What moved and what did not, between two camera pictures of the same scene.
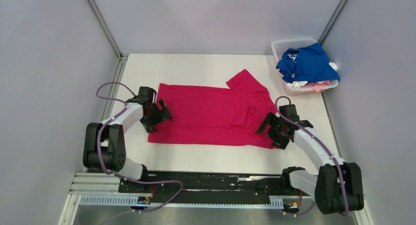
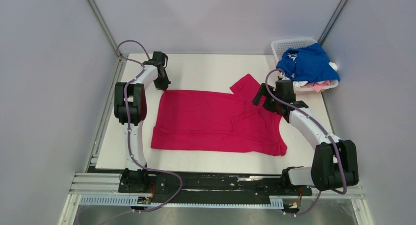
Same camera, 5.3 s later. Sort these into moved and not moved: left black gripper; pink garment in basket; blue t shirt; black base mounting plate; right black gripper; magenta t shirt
Moved: left black gripper; magenta t shirt; right black gripper
Not moved: blue t shirt; black base mounting plate; pink garment in basket
